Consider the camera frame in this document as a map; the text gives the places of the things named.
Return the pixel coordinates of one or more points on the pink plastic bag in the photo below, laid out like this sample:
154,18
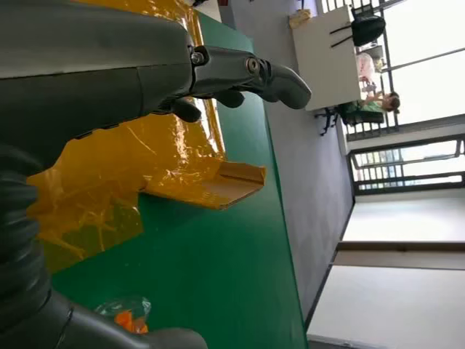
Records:
365,67

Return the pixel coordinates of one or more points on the green mat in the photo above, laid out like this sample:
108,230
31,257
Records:
218,269

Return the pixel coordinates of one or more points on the yellow film-wrapped board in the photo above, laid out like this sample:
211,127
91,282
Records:
163,159

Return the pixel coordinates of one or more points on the orange detergent bottle clear cap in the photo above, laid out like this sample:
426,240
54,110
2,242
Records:
125,319

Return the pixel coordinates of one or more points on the yellow bag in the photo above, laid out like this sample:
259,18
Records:
299,18

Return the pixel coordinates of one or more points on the white table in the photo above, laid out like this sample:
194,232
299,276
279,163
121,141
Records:
327,62

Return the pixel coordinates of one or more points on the black window railing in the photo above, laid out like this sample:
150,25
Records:
407,185

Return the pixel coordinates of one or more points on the person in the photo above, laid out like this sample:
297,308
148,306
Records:
381,102

